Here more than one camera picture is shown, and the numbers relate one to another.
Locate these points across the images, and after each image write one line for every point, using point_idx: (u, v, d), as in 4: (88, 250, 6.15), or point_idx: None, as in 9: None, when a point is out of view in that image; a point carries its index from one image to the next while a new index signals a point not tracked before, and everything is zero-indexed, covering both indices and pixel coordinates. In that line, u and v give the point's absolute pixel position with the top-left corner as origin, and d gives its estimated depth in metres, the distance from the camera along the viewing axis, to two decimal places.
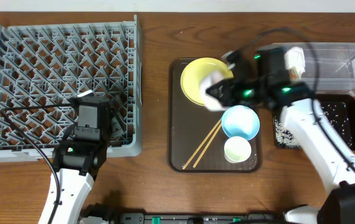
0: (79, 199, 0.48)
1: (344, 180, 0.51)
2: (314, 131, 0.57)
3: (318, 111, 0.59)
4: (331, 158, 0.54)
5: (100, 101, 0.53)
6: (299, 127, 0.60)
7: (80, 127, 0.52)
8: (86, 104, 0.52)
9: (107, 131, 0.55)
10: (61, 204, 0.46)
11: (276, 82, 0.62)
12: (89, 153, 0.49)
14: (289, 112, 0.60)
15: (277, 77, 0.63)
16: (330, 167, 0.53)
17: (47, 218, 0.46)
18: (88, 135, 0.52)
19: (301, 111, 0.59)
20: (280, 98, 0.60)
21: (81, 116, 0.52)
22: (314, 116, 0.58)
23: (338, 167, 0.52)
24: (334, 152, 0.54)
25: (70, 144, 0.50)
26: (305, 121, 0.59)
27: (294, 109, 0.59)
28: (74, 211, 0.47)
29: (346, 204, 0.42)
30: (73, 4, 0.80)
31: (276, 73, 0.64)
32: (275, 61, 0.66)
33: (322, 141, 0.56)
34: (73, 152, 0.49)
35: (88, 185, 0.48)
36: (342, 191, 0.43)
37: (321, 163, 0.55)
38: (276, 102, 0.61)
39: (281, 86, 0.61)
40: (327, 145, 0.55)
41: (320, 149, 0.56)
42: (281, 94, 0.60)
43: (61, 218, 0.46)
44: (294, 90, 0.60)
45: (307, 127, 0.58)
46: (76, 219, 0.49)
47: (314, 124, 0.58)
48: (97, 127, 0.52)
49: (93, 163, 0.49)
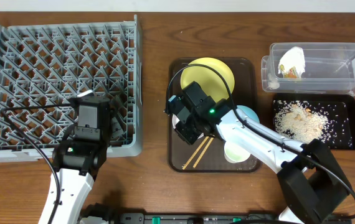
0: (79, 199, 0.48)
1: (284, 161, 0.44)
2: (246, 134, 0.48)
3: (241, 114, 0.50)
4: (266, 147, 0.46)
5: (100, 101, 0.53)
6: (230, 135, 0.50)
7: (80, 127, 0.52)
8: (86, 104, 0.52)
9: (107, 131, 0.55)
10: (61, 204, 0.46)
11: (203, 110, 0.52)
12: (89, 153, 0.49)
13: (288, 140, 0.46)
14: (222, 129, 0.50)
15: (203, 107, 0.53)
16: (270, 157, 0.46)
17: (47, 218, 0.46)
18: (88, 135, 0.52)
19: (228, 121, 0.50)
20: (210, 122, 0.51)
21: (82, 116, 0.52)
22: (240, 120, 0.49)
23: (274, 154, 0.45)
24: (265, 141, 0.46)
25: (70, 144, 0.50)
26: (236, 129, 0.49)
27: (224, 124, 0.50)
28: (75, 211, 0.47)
29: (293, 180, 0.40)
30: (73, 4, 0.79)
31: (199, 103, 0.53)
32: (192, 96, 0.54)
33: (255, 139, 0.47)
34: (73, 152, 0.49)
35: (88, 185, 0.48)
36: (285, 171, 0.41)
37: (263, 157, 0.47)
38: (212, 127, 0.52)
39: (206, 111, 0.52)
40: (261, 140, 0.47)
41: (254, 148, 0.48)
42: (208, 118, 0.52)
43: (61, 218, 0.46)
44: (220, 111, 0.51)
45: (238, 133, 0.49)
46: (76, 220, 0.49)
47: (243, 127, 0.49)
48: (97, 127, 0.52)
49: (93, 163, 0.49)
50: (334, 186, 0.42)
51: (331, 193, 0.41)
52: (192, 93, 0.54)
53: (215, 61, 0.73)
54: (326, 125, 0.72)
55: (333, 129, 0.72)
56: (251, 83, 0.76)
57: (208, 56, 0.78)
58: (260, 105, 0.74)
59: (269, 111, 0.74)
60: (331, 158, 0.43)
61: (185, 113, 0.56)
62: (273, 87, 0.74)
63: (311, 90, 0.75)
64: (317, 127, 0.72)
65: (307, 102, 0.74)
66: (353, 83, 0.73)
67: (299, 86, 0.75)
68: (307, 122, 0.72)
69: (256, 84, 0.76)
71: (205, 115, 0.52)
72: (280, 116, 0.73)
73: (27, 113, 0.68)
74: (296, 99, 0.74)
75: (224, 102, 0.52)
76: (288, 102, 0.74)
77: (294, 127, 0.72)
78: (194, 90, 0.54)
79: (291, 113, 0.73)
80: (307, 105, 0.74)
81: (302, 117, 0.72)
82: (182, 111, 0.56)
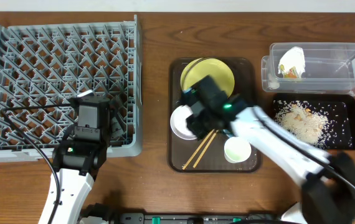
0: (79, 199, 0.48)
1: (306, 170, 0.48)
2: (265, 135, 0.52)
3: (260, 114, 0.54)
4: (286, 152, 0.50)
5: (100, 101, 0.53)
6: (251, 136, 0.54)
7: (80, 127, 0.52)
8: (86, 104, 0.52)
9: (107, 131, 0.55)
10: (61, 204, 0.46)
11: (217, 104, 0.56)
12: (89, 153, 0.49)
13: (307, 150, 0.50)
14: (238, 124, 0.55)
15: (217, 102, 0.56)
16: (292, 165, 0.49)
17: (47, 218, 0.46)
18: (87, 135, 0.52)
19: (247, 120, 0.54)
20: (226, 117, 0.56)
21: (82, 116, 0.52)
22: (258, 121, 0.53)
23: (298, 162, 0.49)
24: (285, 145, 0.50)
25: (70, 144, 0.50)
26: (255, 129, 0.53)
27: (241, 122, 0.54)
28: (75, 211, 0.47)
29: (315, 191, 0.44)
30: (73, 4, 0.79)
31: (213, 97, 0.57)
32: (207, 91, 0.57)
33: (275, 141, 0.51)
34: (73, 151, 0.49)
35: (88, 185, 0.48)
36: (307, 183, 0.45)
37: (283, 161, 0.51)
38: (225, 122, 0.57)
39: (220, 105, 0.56)
40: (282, 144, 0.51)
41: (275, 151, 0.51)
42: (224, 114, 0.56)
43: (61, 218, 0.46)
44: (235, 106, 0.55)
45: (256, 133, 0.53)
46: (76, 220, 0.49)
47: (261, 128, 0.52)
48: (97, 127, 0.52)
49: (93, 163, 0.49)
50: (353, 199, 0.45)
51: (349, 206, 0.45)
52: (208, 88, 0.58)
53: (215, 61, 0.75)
54: (326, 125, 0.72)
55: (333, 129, 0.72)
56: (252, 83, 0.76)
57: (208, 56, 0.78)
58: (260, 105, 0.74)
59: (268, 111, 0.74)
60: (350, 171, 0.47)
61: (198, 109, 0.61)
62: (273, 87, 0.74)
63: (311, 90, 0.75)
64: (317, 127, 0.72)
65: (307, 102, 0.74)
66: (354, 83, 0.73)
67: (299, 86, 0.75)
68: (307, 122, 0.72)
69: (256, 84, 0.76)
71: (219, 109, 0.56)
72: (280, 116, 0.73)
73: (27, 113, 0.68)
74: (296, 99, 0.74)
75: (238, 98, 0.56)
76: (288, 102, 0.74)
77: (294, 127, 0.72)
78: (209, 85, 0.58)
79: (291, 113, 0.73)
80: (307, 105, 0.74)
81: (302, 117, 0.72)
82: (195, 106, 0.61)
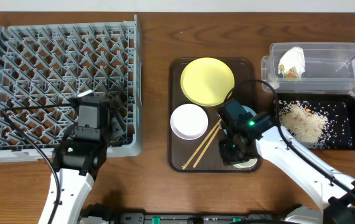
0: (79, 198, 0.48)
1: (331, 195, 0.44)
2: (289, 156, 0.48)
3: (286, 133, 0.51)
4: (313, 177, 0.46)
5: (100, 101, 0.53)
6: (272, 155, 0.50)
7: (81, 127, 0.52)
8: (86, 104, 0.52)
9: (107, 131, 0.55)
10: (61, 204, 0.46)
11: (238, 123, 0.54)
12: (89, 153, 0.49)
13: (339, 174, 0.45)
14: (261, 144, 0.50)
15: (240, 121, 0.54)
16: (316, 188, 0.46)
17: (47, 218, 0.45)
18: (87, 135, 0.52)
19: (271, 139, 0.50)
20: (250, 134, 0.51)
21: (82, 116, 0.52)
22: (285, 140, 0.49)
23: (322, 186, 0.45)
24: (314, 170, 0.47)
25: (70, 144, 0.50)
26: (279, 149, 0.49)
27: (265, 140, 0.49)
28: (75, 210, 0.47)
29: (342, 219, 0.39)
30: (73, 4, 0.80)
31: (237, 117, 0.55)
32: (230, 110, 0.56)
33: (297, 163, 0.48)
34: (73, 152, 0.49)
35: (88, 185, 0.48)
36: (333, 208, 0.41)
37: (306, 184, 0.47)
38: (248, 140, 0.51)
39: (241, 123, 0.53)
40: (306, 167, 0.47)
41: (298, 174, 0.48)
42: (246, 130, 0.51)
43: (61, 217, 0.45)
44: (258, 124, 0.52)
45: (290, 155, 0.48)
46: (76, 219, 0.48)
47: (287, 148, 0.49)
48: (97, 127, 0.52)
49: (93, 163, 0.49)
50: None
51: None
52: (231, 108, 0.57)
53: (215, 61, 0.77)
54: (326, 125, 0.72)
55: (333, 129, 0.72)
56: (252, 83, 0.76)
57: (208, 56, 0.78)
58: (260, 106, 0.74)
59: (268, 111, 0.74)
60: None
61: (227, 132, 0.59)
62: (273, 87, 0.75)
63: (311, 89, 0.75)
64: (317, 127, 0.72)
65: (307, 102, 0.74)
66: (354, 84, 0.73)
67: (299, 86, 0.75)
68: (307, 122, 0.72)
69: (256, 84, 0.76)
71: (240, 127, 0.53)
72: (280, 117, 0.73)
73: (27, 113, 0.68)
74: (296, 99, 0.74)
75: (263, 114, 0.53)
76: (288, 102, 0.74)
77: (294, 127, 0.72)
78: (234, 106, 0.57)
79: (291, 113, 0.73)
80: (307, 105, 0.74)
81: (302, 117, 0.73)
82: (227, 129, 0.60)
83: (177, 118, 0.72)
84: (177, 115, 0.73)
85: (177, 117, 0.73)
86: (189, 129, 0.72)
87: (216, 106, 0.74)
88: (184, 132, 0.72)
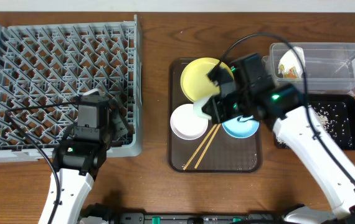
0: (79, 198, 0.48)
1: (354, 205, 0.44)
2: (316, 147, 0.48)
3: (314, 121, 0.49)
4: (336, 179, 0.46)
5: (99, 101, 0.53)
6: (295, 144, 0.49)
7: (80, 127, 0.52)
8: (86, 104, 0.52)
9: (108, 130, 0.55)
10: (61, 204, 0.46)
11: (260, 91, 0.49)
12: (89, 153, 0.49)
13: None
14: (284, 126, 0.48)
15: (264, 88, 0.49)
16: (337, 191, 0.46)
17: (47, 218, 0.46)
18: (87, 135, 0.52)
19: (298, 124, 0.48)
20: (269, 107, 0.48)
21: (81, 116, 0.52)
22: (313, 130, 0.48)
23: (345, 190, 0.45)
24: (339, 171, 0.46)
25: (70, 144, 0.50)
26: (305, 137, 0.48)
27: (289, 122, 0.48)
28: (75, 211, 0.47)
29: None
30: (73, 4, 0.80)
31: (258, 81, 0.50)
32: (250, 71, 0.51)
33: (322, 157, 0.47)
34: (73, 151, 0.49)
35: (88, 185, 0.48)
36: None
37: (326, 182, 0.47)
38: (265, 112, 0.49)
39: (264, 92, 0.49)
40: (331, 163, 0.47)
41: (319, 170, 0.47)
42: (268, 102, 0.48)
43: (61, 217, 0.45)
44: (283, 98, 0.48)
45: (316, 145, 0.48)
46: (76, 219, 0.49)
47: (314, 138, 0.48)
48: (96, 127, 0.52)
49: (93, 163, 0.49)
50: None
51: None
52: (255, 69, 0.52)
53: (215, 61, 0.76)
54: (326, 125, 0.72)
55: (333, 129, 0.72)
56: None
57: (208, 56, 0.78)
58: None
59: None
60: None
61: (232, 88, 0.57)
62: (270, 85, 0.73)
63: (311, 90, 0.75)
64: None
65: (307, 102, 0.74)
66: (354, 83, 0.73)
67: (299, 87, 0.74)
68: None
69: None
71: (262, 96, 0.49)
72: None
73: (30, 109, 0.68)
74: None
75: (289, 88, 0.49)
76: None
77: None
78: (255, 66, 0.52)
79: None
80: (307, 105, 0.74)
81: None
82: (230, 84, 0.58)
83: (176, 118, 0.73)
84: (177, 115, 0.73)
85: (176, 117, 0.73)
86: (189, 129, 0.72)
87: None
88: (184, 131, 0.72)
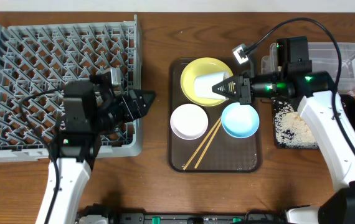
0: (79, 185, 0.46)
1: (354, 180, 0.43)
2: (331, 126, 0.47)
3: (337, 103, 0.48)
4: (344, 156, 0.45)
5: (83, 90, 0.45)
6: (314, 120, 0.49)
7: (70, 121, 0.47)
8: (68, 97, 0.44)
9: (100, 117, 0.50)
10: (61, 191, 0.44)
11: (295, 71, 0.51)
12: (85, 144, 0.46)
13: None
14: (307, 103, 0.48)
15: (299, 68, 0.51)
16: (342, 167, 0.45)
17: (47, 207, 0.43)
18: (77, 127, 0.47)
19: (319, 102, 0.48)
20: (301, 88, 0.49)
21: (68, 109, 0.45)
22: (334, 110, 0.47)
23: (350, 167, 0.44)
24: (349, 150, 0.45)
25: (64, 135, 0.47)
26: (323, 116, 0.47)
27: (314, 100, 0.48)
28: (75, 198, 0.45)
29: (354, 203, 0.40)
30: (73, 4, 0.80)
31: (298, 61, 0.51)
32: (294, 50, 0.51)
33: (337, 135, 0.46)
34: (69, 142, 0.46)
35: (86, 172, 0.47)
36: (354, 191, 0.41)
37: (333, 158, 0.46)
38: (296, 91, 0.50)
39: (301, 74, 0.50)
40: (343, 142, 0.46)
41: (330, 146, 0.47)
42: (301, 83, 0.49)
43: (61, 205, 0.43)
44: (316, 81, 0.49)
45: (332, 124, 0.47)
46: (76, 208, 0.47)
47: (332, 118, 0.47)
48: (86, 119, 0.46)
49: (89, 154, 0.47)
50: None
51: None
52: (299, 49, 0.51)
53: (215, 61, 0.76)
54: None
55: None
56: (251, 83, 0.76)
57: (208, 56, 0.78)
58: (260, 106, 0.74)
59: (268, 111, 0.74)
60: None
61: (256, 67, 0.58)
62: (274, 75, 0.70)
63: None
64: None
65: None
66: (354, 83, 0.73)
67: None
68: None
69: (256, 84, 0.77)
71: (299, 76, 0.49)
72: (280, 116, 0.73)
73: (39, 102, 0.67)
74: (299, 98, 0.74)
75: (323, 74, 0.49)
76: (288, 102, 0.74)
77: (294, 127, 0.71)
78: (301, 46, 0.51)
79: (291, 113, 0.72)
80: None
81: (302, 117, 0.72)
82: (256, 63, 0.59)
83: (175, 117, 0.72)
84: (176, 114, 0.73)
85: (175, 117, 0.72)
86: (189, 129, 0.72)
87: (216, 106, 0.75)
88: (184, 130, 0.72)
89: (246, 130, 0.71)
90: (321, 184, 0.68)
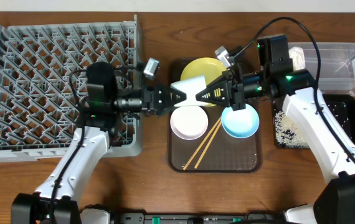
0: (98, 149, 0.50)
1: (343, 170, 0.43)
2: (315, 120, 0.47)
3: (319, 98, 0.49)
4: (331, 148, 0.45)
5: (106, 78, 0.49)
6: (299, 116, 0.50)
7: (94, 101, 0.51)
8: (92, 84, 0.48)
9: (124, 96, 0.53)
10: (83, 147, 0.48)
11: (278, 71, 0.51)
12: (109, 122, 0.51)
13: None
14: (291, 101, 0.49)
15: (280, 67, 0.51)
16: (331, 158, 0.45)
17: (66, 159, 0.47)
18: (102, 107, 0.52)
19: (302, 99, 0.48)
20: (281, 87, 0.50)
21: (90, 95, 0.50)
22: (316, 105, 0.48)
23: (338, 158, 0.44)
24: (335, 141, 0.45)
25: (91, 111, 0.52)
26: (307, 111, 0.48)
27: (296, 98, 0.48)
28: (93, 158, 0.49)
29: (347, 193, 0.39)
30: (73, 4, 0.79)
31: (278, 61, 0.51)
32: (274, 51, 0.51)
33: (322, 129, 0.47)
34: (96, 117, 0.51)
35: (106, 143, 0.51)
36: (342, 180, 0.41)
37: (321, 151, 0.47)
38: (279, 91, 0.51)
39: (281, 73, 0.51)
40: (329, 135, 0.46)
41: (317, 140, 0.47)
42: (281, 81, 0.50)
43: (81, 157, 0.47)
44: (298, 78, 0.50)
45: (316, 119, 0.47)
46: (91, 171, 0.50)
47: (316, 113, 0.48)
48: (108, 101, 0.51)
49: (111, 132, 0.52)
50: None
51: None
52: (281, 50, 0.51)
53: (215, 61, 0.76)
54: None
55: None
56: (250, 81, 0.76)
57: (208, 56, 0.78)
58: (260, 105, 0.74)
59: (269, 111, 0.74)
60: None
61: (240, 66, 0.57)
62: None
63: None
64: None
65: None
66: (353, 83, 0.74)
67: None
68: None
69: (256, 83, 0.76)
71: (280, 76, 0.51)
72: (280, 116, 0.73)
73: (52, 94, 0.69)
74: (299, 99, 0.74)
75: (303, 71, 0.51)
76: None
77: (293, 127, 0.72)
78: (281, 46, 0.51)
79: None
80: None
81: None
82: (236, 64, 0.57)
83: (175, 118, 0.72)
84: (175, 116, 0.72)
85: (175, 117, 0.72)
86: (189, 129, 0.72)
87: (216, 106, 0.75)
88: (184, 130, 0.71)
89: (246, 131, 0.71)
90: (321, 184, 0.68)
